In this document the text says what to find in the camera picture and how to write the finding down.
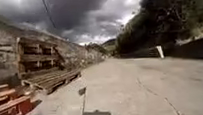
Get distant green hill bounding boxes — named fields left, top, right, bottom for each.
left=85, top=38, right=118, bottom=57

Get grey concrete road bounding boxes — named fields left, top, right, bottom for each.
left=6, top=51, right=203, bottom=115

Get flat wooden pallet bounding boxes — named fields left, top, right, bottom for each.
left=20, top=68, right=83, bottom=96

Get white board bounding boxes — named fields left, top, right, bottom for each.
left=155, top=44, right=166, bottom=60

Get upright wooden pallet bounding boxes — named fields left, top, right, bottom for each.
left=15, top=34, right=66, bottom=79

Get wooded hillside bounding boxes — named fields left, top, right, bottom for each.
left=113, top=0, right=203, bottom=56

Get red wooden pallet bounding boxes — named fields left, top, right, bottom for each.
left=0, top=82, right=36, bottom=115

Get overhead wires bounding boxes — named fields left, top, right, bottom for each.
left=40, top=0, right=77, bottom=49

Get dark low wall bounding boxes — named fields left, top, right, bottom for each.
left=118, top=35, right=203, bottom=66

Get stone wall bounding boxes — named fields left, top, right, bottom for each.
left=0, top=9, right=109, bottom=87

